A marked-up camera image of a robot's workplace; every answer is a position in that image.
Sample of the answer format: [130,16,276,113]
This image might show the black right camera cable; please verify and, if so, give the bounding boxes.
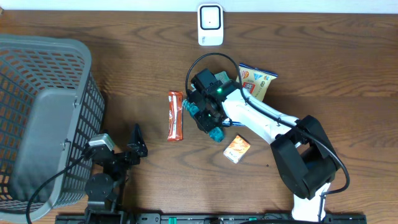
[184,52,351,222]

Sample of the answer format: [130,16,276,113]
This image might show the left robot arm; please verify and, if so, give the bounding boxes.
[84,124,148,223]

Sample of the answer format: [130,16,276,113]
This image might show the teal Listerine mouthwash bottle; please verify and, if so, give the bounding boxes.
[182,99,224,142]

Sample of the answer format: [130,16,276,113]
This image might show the black camera cable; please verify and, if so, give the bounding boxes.
[184,52,351,222]
[25,154,88,224]

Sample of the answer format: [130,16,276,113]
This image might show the long orange snack bar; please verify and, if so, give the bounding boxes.
[167,91,183,141]

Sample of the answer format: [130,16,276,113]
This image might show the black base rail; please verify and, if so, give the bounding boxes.
[55,212,368,224]

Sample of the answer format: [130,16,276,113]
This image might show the cream snack bag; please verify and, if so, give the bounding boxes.
[239,63,278,101]

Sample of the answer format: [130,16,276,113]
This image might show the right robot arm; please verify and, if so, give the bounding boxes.
[183,69,341,222]

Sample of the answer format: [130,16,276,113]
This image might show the black left camera cable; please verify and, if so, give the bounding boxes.
[25,154,88,224]

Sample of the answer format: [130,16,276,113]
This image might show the white barcode scanner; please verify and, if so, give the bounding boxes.
[197,3,224,46]

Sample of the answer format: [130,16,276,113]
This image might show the grey plastic shopping basket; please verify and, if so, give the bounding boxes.
[1,34,105,223]

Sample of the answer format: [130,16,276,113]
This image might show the small orange snack packet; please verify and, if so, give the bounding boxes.
[223,135,251,164]

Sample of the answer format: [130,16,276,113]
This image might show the light green wet wipes pack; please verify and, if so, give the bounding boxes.
[215,71,230,83]

